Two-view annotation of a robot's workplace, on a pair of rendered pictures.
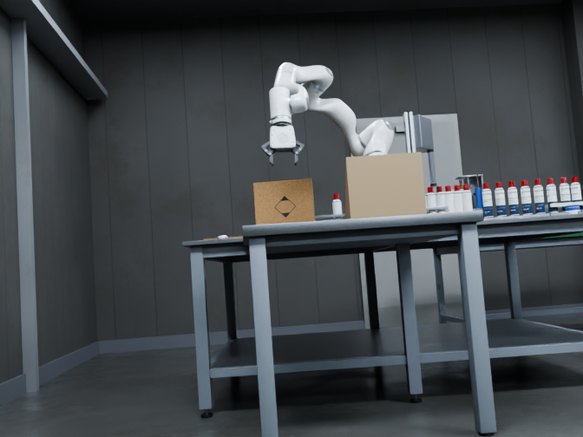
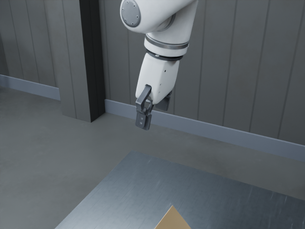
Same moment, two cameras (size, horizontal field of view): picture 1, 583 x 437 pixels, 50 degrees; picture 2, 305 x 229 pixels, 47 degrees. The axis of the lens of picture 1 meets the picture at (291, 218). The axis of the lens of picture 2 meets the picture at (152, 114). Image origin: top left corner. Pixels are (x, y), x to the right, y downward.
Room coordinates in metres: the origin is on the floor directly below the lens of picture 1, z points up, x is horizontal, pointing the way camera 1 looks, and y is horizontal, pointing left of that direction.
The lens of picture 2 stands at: (2.80, -0.56, 1.45)
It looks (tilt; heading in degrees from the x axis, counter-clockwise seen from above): 28 degrees down; 121
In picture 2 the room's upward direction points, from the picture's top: straight up
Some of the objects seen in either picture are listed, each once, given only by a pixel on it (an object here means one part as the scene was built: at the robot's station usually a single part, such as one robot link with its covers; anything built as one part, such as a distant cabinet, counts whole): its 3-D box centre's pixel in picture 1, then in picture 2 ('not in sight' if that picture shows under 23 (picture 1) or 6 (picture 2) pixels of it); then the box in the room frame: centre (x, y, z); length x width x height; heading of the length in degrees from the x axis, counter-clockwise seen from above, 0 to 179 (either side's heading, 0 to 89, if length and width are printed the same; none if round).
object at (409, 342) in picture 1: (387, 307); not in sight; (3.72, -0.52, 0.40); 2.04 x 1.44 x 0.81; 90
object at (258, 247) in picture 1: (353, 327); not in sight; (2.74, -0.24, 0.40); 0.86 x 0.83 x 0.79; 94
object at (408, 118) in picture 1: (412, 171); not in sight; (3.47, -0.69, 1.17); 0.04 x 0.04 x 0.67; 0
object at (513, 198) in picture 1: (513, 198); not in sight; (3.62, -1.29, 0.98); 0.05 x 0.05 x 0.20
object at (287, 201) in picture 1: (285, 209); not in sight; (3.30, 0.03, 0.99); 0.30 x 0.24 x 0.27; 87
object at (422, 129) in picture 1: (418, 134); not in sight; (3.53, -0.76, 1.38); 0.17 x 0.10 x 0.19; 145
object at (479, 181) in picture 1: (471, 198); not in sight; (3.71, -1.07, 1.01); 0.14 x 0.13 x 0.26; 90
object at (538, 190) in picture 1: (539, 197); not in sight; (3.62, -1.44, 0.98); 0.05 x 0.05 x 0.20
